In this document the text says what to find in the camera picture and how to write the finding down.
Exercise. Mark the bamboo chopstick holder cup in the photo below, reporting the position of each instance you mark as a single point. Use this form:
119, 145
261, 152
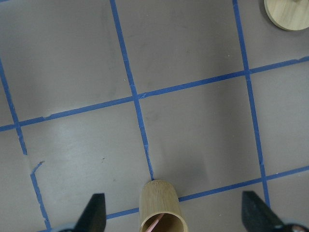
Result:
160, 197

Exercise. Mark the pink chopstick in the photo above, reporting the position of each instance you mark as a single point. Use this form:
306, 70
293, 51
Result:
154, 223

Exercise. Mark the wooden mug tree stand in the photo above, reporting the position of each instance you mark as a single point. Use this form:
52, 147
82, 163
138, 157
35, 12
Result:
290, 15

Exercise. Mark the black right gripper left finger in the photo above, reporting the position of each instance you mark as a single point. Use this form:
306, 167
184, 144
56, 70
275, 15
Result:
93, 217

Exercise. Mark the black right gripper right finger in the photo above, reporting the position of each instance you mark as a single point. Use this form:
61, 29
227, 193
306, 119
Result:
256, 216

